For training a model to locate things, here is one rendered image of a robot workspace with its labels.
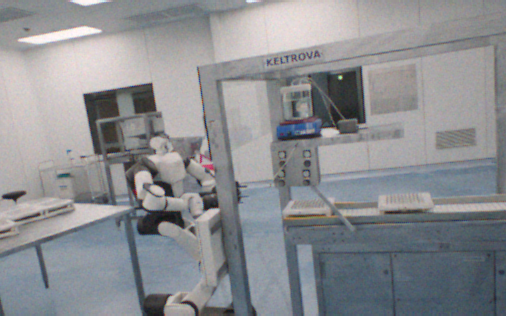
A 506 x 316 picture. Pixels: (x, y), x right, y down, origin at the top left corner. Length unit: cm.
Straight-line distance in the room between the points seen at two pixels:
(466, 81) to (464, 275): 562
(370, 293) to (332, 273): 21
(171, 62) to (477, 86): 472
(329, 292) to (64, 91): 700
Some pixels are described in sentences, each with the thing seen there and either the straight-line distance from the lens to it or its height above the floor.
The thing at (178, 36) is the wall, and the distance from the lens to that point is 795.
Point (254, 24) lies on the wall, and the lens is 771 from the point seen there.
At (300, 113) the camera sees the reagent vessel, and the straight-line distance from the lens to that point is 233.
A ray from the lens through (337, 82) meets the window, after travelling 759.
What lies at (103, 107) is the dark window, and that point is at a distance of 843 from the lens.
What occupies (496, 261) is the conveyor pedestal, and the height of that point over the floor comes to 61.
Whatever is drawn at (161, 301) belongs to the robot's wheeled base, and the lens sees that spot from 296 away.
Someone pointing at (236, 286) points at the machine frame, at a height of 80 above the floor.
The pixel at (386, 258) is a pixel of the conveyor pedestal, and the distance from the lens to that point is 246.
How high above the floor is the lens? 151
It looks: 12 degrees down
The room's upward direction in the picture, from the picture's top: 8 degrees counter-clockwise
